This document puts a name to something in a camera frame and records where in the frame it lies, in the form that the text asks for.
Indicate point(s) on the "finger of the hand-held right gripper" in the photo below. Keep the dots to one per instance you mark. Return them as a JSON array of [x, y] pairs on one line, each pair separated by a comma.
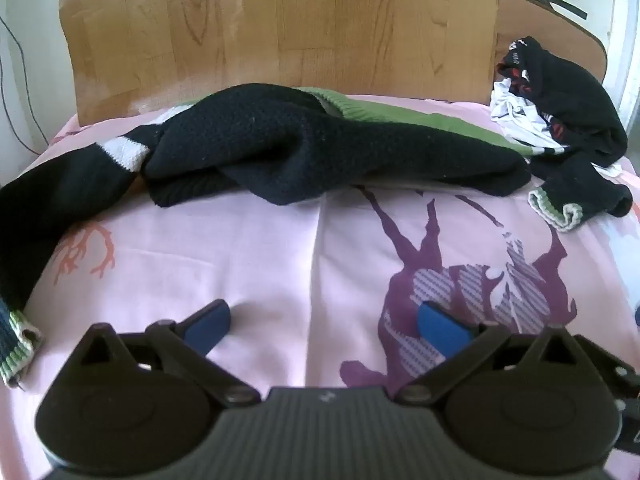
[[622, 385]]

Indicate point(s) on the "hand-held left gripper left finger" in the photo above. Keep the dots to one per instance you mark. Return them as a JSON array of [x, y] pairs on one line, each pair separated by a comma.
[[211, 322]]

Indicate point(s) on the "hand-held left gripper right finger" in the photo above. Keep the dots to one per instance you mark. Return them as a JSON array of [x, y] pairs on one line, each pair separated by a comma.
[[440, 330]]

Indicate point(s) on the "black green white knit sweater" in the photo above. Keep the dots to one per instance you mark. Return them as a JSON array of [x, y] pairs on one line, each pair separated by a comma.
[[300, 145]]

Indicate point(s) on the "pink printed bed sheet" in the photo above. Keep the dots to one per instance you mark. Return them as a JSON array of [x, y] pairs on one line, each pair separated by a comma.
[[250, 240]]

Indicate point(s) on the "white crumpled garment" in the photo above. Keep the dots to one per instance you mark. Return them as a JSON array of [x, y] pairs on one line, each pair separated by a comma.
[[515, 112]]

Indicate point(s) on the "black garment with red print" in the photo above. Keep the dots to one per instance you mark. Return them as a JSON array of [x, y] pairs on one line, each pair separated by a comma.
[[575, 90]]

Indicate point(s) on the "wooden headboard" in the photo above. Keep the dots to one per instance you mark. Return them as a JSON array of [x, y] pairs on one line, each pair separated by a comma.
[[300, 25]]

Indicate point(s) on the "rounded wooden board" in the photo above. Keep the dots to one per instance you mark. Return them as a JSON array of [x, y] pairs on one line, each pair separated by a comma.
[[550, 25]]

